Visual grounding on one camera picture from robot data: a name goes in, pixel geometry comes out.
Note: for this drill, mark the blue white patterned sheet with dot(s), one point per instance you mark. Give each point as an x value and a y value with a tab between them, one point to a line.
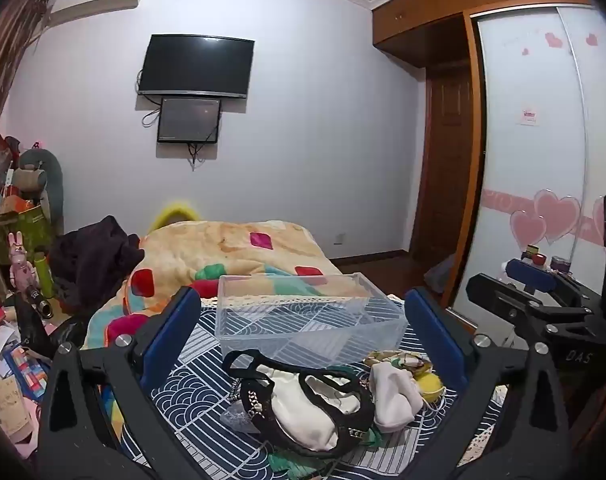
198	385

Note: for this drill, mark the black bag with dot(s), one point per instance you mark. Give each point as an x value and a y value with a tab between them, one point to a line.
33	330

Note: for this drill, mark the wall television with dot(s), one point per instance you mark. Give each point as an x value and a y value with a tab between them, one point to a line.
198	65

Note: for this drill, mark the black metal cylinder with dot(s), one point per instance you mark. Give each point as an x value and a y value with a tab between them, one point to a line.
39	302

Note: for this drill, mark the red white sticker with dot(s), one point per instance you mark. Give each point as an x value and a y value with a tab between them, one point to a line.
528	116

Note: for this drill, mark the brown curtain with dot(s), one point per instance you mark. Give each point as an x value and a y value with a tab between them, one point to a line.
5	50

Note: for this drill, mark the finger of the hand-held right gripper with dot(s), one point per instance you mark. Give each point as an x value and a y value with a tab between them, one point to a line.
503	292
530	275

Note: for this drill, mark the purple jar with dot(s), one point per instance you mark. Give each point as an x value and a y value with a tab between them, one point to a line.
560	263

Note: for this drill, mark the white sliding wardrobe doors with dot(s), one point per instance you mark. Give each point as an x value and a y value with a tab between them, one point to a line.
528	170

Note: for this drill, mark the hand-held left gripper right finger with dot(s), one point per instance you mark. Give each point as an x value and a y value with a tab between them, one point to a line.
435	332

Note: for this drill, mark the small wall monitor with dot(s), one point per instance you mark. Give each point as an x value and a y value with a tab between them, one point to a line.
189	120

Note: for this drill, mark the pile of papers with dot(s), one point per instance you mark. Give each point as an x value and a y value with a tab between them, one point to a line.
8	390

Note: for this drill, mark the wooden door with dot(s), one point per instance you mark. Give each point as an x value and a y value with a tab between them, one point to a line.
448	160

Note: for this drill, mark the pink rabbit figure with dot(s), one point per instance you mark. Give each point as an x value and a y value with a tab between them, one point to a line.
20	262

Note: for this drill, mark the yellow green sponge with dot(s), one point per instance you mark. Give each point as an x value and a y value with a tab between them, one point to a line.
430	386

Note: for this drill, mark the grey plush toy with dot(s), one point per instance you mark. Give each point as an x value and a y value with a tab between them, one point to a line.
53	180

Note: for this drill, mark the dark clothing pile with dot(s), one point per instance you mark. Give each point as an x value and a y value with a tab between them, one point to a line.
93	255

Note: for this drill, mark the black lace garment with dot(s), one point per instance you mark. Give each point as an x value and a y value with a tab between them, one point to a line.
255	395

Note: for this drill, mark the clear plastic box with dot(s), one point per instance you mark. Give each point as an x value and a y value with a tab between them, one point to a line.
308	340

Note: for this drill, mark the green shopping bag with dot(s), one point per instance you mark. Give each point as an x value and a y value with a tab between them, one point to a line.
30	232

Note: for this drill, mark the wooden overhead cabinet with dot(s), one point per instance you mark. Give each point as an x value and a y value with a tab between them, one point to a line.
433	5

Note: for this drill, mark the white padded cloth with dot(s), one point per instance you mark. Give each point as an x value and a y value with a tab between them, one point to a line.
293	410

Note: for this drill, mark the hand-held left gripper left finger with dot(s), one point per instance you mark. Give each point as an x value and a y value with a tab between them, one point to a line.
173	327

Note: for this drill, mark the yellow fluffy cushion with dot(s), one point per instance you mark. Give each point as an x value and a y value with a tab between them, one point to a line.
170	212

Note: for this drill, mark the grey bag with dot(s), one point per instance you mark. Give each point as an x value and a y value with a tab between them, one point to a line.
440	272

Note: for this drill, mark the floral fabric scrunchie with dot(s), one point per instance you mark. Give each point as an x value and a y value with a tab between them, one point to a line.
393	358

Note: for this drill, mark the yellow black jar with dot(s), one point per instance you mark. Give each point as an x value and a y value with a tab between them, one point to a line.
533	250

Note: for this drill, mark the colourful patchwork blanket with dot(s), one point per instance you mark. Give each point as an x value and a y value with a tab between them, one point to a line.
203	245

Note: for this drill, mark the red jar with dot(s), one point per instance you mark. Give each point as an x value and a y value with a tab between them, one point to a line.
539	260

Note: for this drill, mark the green knitted gloves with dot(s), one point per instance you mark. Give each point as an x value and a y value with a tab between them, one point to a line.
295	464

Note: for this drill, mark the white sock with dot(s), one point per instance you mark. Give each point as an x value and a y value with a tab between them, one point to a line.
393	400

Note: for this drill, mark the green bottle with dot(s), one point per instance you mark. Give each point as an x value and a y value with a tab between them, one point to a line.
44	275

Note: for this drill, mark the clear plastic wrapper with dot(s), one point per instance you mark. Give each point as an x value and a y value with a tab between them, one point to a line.
237	417

